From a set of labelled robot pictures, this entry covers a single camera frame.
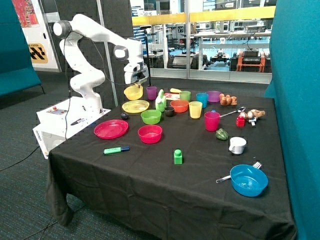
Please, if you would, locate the pink plastic plate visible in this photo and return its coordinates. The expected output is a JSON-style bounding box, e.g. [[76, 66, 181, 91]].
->
[[94, 119, 129, 140]]

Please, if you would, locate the pink plastic bowl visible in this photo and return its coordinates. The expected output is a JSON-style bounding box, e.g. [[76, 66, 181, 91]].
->
[[137, 124, 163, 144]]

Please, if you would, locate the metal fork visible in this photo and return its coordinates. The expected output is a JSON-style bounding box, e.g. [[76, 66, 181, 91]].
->
[[215, 161, 262, 184]]

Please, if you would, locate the dark toy plum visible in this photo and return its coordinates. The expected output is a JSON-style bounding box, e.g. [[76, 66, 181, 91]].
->
[[120, 112, 130, 120]]

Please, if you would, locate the white mug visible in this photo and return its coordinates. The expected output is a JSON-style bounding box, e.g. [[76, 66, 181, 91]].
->
[[228, 137, 247, 155]]

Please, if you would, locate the brown teddy bear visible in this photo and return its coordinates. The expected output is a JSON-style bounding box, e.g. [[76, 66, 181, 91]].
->
[[219, 93, 238, 106]]

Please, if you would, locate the black marker pen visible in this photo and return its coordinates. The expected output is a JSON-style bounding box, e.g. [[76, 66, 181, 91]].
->
[[70, 118, 85, 126]]

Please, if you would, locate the brown plush toy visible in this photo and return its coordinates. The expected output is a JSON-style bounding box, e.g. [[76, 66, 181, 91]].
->
[[239, 109, 266, 122]]

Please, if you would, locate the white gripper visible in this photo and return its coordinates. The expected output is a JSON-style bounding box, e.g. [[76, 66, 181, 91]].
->
[[124, 62, 149, 89]]

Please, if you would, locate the purple plastic bowl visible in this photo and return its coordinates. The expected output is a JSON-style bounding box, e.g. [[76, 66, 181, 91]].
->
[[206, 90, 222, 103]]

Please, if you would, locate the red packet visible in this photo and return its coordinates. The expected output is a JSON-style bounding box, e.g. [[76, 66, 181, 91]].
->
[[164, 92, 180, 101]]

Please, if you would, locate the orange plastic bowl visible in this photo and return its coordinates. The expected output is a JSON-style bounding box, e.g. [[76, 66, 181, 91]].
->
[[170, 99, 189, 113]]

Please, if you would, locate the blue plastic bowl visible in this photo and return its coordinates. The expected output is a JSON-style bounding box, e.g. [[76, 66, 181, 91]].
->
[[230, 164, 269, 197]]

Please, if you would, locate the yellow plastic bowl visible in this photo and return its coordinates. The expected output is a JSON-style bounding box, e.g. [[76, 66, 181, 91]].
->
[[123, 85, 144, 101]]

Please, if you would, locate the green toy bell pepper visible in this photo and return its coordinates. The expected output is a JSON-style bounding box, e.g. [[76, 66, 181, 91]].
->
[[215, 128, 229, 141]]

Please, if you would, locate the blue plastic cup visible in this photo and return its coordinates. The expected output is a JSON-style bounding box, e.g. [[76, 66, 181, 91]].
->
[[196, 92, 209, 109]]

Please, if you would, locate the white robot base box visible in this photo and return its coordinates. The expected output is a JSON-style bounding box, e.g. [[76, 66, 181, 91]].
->
[[33, 96, 110, 160]]

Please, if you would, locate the green toy brick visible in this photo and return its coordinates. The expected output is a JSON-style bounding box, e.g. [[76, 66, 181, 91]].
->
[[173, 149, 183, 165]]

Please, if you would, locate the green highlighter marker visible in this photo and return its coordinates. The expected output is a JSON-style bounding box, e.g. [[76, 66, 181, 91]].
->
[[103, 146, 130, 155]]

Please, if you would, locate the purple plastic cup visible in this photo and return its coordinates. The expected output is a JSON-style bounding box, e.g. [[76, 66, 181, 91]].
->
[[146, 86, 157, 101]]

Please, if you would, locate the green white spray bottle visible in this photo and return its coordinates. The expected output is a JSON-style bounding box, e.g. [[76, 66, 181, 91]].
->
[[155, 89, 167, 113]]

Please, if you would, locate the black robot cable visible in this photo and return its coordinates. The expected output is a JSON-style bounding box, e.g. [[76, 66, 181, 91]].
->
[[63, 29, 137, 141]]

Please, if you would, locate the green plastic cup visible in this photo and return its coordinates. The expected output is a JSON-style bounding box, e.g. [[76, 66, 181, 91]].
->
[[179, 90, 191, 102]]

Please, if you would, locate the black tablecloth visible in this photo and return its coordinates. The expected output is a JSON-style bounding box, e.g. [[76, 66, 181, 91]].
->
[[45, 96, 298, 240]]

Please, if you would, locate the green plastic bowl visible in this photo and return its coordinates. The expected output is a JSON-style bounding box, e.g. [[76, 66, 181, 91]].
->
[[140, 109, 162, 125]]

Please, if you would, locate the yellow plastic cup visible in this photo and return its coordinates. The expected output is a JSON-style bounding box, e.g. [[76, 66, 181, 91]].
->
[[189, 101, 203, 119]]

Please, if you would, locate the red toy brick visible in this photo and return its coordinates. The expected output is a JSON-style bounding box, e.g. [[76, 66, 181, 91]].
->
[[236, 115, 245, 128]]

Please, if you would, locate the pink plastic cup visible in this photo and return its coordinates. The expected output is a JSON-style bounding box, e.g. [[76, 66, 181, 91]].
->
[[204, 111, 220, 132]]

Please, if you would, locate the yellow toy banana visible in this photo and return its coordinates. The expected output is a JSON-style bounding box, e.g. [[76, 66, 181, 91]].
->
[[170, 88, 181, 94]]

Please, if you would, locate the metal spoon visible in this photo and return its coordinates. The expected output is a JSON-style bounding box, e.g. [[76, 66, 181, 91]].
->
[[220, 106, 246, 118]]

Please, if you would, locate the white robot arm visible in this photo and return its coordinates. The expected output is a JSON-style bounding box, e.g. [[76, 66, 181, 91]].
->
[[53, 14, 149, 114]]

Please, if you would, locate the yellow plastic plate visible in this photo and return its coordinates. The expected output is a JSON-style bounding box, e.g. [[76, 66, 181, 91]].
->
[[122, 100, 150, 114]]

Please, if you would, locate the small black cup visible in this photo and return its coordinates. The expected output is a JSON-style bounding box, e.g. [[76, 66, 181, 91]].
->
[[164, 106, 175, 117]]

